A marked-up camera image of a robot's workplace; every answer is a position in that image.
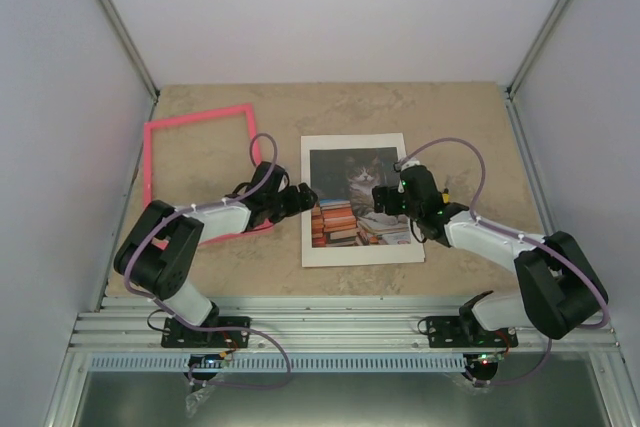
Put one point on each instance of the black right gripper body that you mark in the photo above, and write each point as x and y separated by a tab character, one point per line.
393	207

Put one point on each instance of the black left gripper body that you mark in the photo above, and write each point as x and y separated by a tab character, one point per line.
281	210

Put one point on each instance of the pink picture frame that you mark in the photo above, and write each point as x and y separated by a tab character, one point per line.
244	110

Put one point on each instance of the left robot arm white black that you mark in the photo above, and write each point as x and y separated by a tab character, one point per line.
156	256

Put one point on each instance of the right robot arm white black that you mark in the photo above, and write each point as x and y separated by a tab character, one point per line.
501	245

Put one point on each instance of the metal sheet front panel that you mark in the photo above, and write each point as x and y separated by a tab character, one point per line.
573	389

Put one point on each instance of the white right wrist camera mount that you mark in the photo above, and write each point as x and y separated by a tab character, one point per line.
404	164

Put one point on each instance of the aluminium side rail right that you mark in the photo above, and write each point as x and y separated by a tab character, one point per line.
530	172

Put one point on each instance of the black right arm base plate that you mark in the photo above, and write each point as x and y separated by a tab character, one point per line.
455	332

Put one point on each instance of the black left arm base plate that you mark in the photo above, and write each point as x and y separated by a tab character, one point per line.
176	335

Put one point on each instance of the aluminium rail front beam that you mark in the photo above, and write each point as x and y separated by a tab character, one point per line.
324	324

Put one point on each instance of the aluminium corner post right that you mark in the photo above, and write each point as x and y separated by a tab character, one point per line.
541	39

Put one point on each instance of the aluminium corner post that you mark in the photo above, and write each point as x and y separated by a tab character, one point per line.
127	43
541	39

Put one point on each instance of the grey slotted cable duct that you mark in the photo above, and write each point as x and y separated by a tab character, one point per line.
275	363

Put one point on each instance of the aluminium corner post left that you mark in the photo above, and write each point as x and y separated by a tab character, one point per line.
127	43

